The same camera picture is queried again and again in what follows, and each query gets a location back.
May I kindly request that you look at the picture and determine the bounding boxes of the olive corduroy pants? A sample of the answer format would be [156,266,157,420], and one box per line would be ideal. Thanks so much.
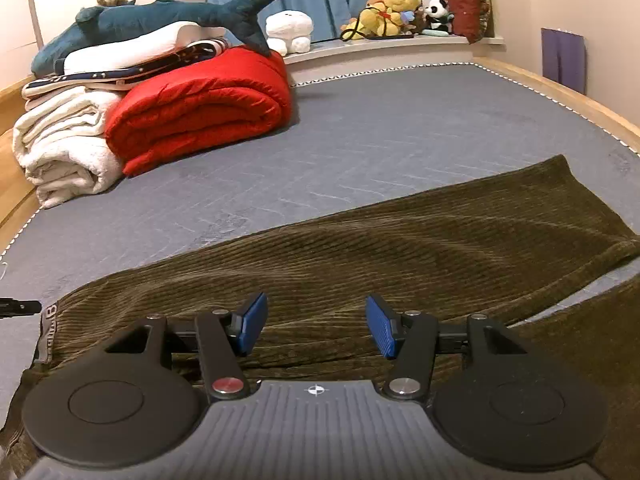
[1,155,639,478]

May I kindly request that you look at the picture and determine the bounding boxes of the panda plush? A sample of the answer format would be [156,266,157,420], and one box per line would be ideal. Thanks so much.
[424,0,454,35]

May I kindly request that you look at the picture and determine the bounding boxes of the purple box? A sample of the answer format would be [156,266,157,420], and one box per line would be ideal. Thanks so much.
[541,28,587,94]

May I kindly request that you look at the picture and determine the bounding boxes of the dark red cushion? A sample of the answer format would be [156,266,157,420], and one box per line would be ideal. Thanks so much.
[446,0,491,44]

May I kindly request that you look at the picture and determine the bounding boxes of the white round plush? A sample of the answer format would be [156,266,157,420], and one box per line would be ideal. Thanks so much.
[265,10,314,56]

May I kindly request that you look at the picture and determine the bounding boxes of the yellow plush toy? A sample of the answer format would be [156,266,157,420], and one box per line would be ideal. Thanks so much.
[340,0,422,41]

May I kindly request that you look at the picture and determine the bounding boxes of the white folded blanket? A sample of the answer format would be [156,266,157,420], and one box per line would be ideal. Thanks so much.
[12,86,122,209]

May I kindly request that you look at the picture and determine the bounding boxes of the red folded quilt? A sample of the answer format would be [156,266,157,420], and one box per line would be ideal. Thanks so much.
[104,47,293,178]

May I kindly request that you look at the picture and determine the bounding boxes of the blue shark plush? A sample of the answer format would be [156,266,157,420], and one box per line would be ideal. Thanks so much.
[30,0,276,77]

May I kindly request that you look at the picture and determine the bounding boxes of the wooden bed frame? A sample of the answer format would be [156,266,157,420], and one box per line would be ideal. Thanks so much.
[1,36,639,259]

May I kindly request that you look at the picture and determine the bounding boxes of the navy patterned folded sheet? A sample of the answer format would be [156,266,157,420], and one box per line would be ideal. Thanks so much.
[21,38,231,100]

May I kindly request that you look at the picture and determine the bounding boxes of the white pillow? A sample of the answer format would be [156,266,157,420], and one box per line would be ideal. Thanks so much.
[62,21,226,75]

